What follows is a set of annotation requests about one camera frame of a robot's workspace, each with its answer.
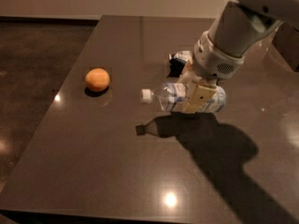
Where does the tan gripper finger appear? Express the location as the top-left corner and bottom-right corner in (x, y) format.
(182, 81), (217, 113)
(178, 61), (201, 84)

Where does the dark box on table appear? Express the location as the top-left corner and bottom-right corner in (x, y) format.
(273, 23), (299, 72)

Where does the orange fruit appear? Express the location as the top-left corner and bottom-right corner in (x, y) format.
(85, 68), (110, 92)

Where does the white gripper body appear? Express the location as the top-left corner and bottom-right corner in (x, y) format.
(192, 31), (244, 80)

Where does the crumpled blue white chip bag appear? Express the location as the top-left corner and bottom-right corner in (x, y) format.
(168, 50), (192, 77)

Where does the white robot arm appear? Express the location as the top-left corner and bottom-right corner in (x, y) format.
(178, 0), (299, 113)

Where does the blue label plastic water bottle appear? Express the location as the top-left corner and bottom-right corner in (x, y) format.
(140, 82), (226, 114)

